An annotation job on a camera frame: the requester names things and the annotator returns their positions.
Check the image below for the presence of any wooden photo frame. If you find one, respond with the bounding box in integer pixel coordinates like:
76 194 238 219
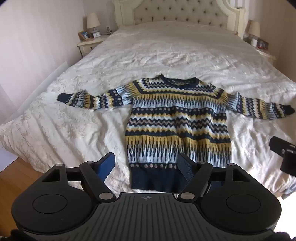
78 30 91 41

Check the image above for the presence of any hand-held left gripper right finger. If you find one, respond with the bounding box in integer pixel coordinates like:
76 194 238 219
177 153 253 202

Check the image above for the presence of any bed with white embroidered bedspread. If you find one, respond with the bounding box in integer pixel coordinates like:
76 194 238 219
0 22 296 200

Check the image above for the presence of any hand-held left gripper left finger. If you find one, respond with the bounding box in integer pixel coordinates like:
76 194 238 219
42 152 117 202

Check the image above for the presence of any patterned knit sweater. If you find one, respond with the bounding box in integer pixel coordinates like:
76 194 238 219
57 74 295 193

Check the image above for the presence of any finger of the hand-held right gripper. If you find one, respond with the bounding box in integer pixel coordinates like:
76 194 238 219
269 136 292 155

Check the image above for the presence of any cream nightstand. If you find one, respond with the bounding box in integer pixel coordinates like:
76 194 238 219
77 34 109 58
243 38 277 65

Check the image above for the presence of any white table lamp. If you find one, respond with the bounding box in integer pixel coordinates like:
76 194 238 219
248 20 261 39
86 13 100 35

